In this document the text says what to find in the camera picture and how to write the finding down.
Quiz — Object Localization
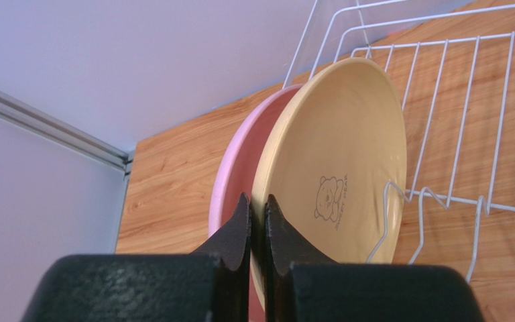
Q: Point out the left aluminium corner post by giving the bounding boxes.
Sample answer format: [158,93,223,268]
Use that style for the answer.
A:
[0,91,134,176]

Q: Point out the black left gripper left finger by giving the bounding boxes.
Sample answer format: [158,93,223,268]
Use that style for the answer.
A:
[23,194,252,321]

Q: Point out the yellow plate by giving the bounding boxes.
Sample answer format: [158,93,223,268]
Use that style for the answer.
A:
[250,57,408,311]

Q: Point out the pink plate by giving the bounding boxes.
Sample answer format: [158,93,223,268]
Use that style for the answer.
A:
[208,84,302,239]

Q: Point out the white wire dish rack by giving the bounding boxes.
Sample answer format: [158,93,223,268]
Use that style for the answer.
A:
[282,0,515,322]

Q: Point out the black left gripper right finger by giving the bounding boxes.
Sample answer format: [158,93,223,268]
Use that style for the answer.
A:
[264,195,483,321]

